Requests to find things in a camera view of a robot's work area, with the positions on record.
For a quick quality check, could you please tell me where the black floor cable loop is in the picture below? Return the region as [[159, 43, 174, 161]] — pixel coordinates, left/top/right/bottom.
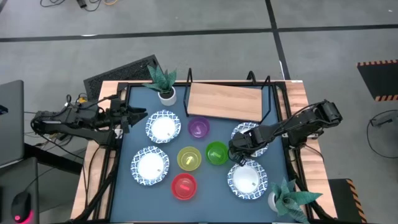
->
[[366, 109, 398, 159]]

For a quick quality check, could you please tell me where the black mouse with red light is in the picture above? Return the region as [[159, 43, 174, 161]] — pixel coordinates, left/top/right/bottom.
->
[[11, 191, 35, 224]]

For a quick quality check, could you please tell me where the black floor cable with adapter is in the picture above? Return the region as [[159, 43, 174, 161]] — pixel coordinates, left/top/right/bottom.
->
[[39, 0, 104, 12]]

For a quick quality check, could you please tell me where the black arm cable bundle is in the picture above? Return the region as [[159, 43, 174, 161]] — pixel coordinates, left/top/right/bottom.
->
[[79, 144, 121, 222], [285, 148, 332, 222]]

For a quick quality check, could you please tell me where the red translucent plastic bowl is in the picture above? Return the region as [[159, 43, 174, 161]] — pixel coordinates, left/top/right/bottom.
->
[[170, 172, 198, 200]]

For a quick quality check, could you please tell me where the purple translucent plastic bowl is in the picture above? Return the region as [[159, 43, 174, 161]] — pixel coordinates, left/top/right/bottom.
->
[[187, 116, 211, 139]]

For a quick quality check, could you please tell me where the dark grey side desk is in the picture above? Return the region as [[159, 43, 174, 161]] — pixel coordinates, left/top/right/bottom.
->
[[0, 157, 40, 224]]

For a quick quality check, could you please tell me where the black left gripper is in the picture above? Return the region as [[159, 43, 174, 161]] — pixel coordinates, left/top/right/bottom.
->
[[109, 98, 149, 134]]

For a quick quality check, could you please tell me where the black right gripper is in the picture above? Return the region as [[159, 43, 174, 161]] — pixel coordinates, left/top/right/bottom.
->
[[228, 126, 269, 167]]

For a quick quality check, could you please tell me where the yellow translucent plastic bowl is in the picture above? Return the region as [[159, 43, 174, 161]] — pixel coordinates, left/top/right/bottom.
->
[[177, 146, 203, 172]]

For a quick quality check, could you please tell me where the black floor grille mat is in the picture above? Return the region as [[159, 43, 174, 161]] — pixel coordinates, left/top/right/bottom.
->
[[83, 54, 161, 100]]

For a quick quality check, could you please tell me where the grey laptop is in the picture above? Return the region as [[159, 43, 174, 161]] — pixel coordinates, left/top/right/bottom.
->
[[0, 80, 25, 167]]

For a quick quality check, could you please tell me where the black table frame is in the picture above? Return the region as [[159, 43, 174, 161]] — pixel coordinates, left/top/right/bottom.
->
[[93, 81, 315, 224]]

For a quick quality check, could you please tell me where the black hazard striped floor mat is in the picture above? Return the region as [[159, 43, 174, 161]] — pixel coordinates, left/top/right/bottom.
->
[[356, 59, 398, 102], [328, 178, 368, 224]]

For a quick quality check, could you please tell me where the blue grey table mat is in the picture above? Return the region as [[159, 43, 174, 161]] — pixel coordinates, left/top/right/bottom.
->
[[109, 84, 296, 223]]

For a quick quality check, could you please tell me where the wooden shelf with black frame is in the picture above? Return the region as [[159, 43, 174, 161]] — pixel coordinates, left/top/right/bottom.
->
[[182, 67, 278, 124]]

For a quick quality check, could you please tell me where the blue rimmed white paper bowl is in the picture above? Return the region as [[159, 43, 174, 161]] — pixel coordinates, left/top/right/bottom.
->
[[130, 146, 170, 187], [145, 109, 182, 144], [230, 121, 270, 158], [226, 159, 269, 200]]

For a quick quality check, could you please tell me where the green translucent plastic bowl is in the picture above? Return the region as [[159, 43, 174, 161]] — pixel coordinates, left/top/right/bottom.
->
[[205, 141, 230, 166]]

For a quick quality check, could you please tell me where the green plant in white pot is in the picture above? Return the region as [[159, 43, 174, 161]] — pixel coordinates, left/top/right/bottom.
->
[[142, 64, 178, 106], [267, 177, 323, 224]]

